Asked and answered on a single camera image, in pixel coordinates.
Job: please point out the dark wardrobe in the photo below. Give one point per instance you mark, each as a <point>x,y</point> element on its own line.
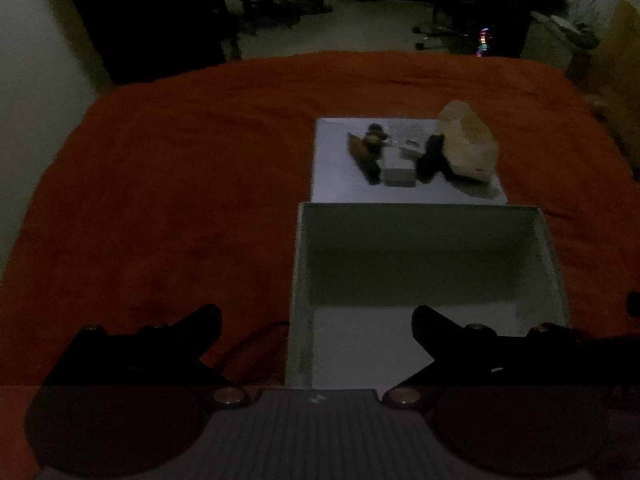
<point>145,15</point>

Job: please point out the black clip-shaped object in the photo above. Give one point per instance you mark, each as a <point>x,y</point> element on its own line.
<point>431,160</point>

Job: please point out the white box lid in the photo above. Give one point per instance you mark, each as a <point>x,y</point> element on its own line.
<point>335,180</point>

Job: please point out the small white box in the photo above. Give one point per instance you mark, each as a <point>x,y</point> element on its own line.
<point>399,175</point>

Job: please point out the white cabinet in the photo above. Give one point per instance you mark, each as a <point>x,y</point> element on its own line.
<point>555,45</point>

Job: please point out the office chair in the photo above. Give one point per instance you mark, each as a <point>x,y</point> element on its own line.
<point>440,25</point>

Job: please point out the yellow wooden cabinet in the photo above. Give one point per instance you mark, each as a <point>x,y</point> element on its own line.
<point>622,85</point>

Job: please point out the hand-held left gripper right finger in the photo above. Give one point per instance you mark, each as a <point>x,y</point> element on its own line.
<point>427,322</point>

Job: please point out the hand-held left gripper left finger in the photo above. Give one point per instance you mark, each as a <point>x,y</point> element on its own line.
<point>207,322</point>

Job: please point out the computer with coloured lights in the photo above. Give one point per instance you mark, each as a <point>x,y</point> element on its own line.
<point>483,42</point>

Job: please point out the white cardboard box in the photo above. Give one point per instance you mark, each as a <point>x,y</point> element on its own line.
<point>425,260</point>

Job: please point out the translucent plastic bag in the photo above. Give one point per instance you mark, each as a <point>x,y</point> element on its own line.
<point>470,145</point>

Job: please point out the small round dark object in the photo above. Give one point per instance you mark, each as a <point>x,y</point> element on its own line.
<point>376,134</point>

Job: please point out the brown stick-shaped object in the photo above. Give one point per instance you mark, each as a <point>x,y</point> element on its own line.
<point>364,157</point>

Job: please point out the red blanket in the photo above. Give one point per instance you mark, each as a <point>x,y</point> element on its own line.
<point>175,185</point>

